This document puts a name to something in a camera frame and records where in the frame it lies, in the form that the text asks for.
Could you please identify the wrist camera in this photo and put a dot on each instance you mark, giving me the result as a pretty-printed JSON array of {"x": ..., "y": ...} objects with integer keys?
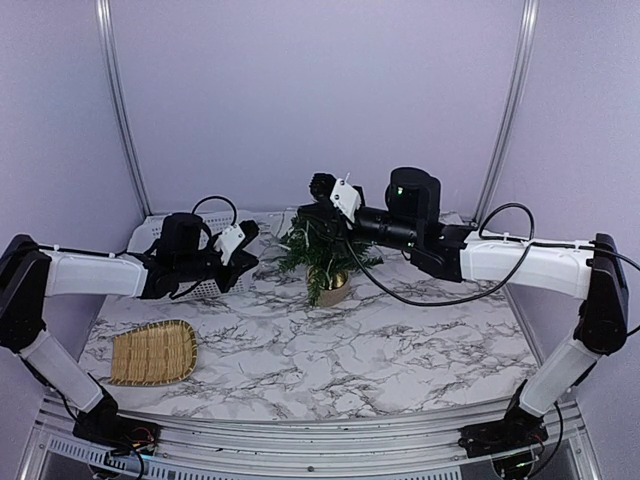
[
  {"x": 338, "y": 193},
  {"x": 233, "y": 238}
]

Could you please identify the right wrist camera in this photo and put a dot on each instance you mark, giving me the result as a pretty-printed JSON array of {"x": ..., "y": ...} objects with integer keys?
[{"x": 338, "y": 193}]

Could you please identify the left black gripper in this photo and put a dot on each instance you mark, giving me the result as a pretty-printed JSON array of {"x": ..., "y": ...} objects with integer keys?
[{"x": 239, "y": 259}]

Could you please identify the right aluminium frame post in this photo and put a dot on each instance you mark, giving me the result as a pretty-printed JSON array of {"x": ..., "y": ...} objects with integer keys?
[{"x": 515, "y": 93}]

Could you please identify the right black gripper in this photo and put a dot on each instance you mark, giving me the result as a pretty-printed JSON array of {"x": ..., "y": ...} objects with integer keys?
[{"x": 326, "y": 215}]

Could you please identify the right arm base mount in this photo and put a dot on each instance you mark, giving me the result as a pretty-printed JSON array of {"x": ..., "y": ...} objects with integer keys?
[{"x": 502, "y": 440}]

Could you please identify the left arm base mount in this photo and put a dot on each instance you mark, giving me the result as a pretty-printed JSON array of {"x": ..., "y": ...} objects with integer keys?
[{"x": 122, "y": 434}]

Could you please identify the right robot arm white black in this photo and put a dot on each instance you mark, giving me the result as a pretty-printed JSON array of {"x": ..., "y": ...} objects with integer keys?
[{"x": 590, "y": 271}]

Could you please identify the front aluminium rail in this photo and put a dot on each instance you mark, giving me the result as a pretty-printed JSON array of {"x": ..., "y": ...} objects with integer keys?
[{"x": 411, "y": 446}]

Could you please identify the white plastic basket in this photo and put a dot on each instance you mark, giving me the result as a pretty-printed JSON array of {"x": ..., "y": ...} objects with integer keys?
[{"x": 177, "y": 249}]

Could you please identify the white ceramic bowl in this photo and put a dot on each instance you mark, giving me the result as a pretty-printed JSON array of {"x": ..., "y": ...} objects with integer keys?
[{"x": 281, "y": 227}]

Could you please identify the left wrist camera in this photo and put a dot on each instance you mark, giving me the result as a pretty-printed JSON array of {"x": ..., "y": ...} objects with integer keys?
[{"x": 233, "y": 238}]

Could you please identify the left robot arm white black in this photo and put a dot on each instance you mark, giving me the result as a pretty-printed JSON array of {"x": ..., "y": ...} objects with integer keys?
[{"x": 34, "y": 274}]

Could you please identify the woven bamboo tray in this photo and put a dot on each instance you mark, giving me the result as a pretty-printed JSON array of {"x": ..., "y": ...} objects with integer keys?
[{"x": 155, "y": 354}]

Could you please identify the small green christmas tree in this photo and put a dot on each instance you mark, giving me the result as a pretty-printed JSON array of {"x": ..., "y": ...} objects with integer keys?
[{"x": 328, "y": 266}]

